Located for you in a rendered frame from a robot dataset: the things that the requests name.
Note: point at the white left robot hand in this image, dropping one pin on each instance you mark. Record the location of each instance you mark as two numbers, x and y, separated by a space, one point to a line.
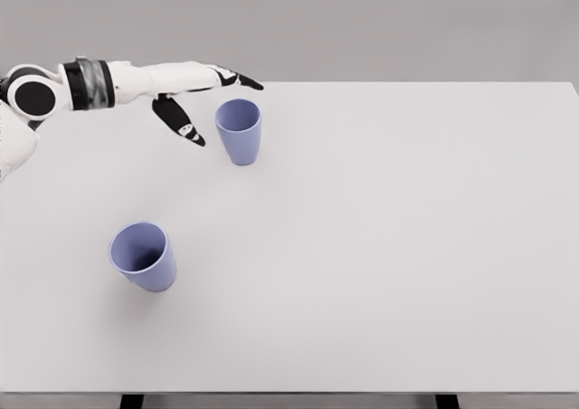
181 79

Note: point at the blue plastic cup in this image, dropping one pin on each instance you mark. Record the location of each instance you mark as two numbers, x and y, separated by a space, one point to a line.
149 264
239 133

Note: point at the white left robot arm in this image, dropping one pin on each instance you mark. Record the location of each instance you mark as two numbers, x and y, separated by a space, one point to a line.
90 83

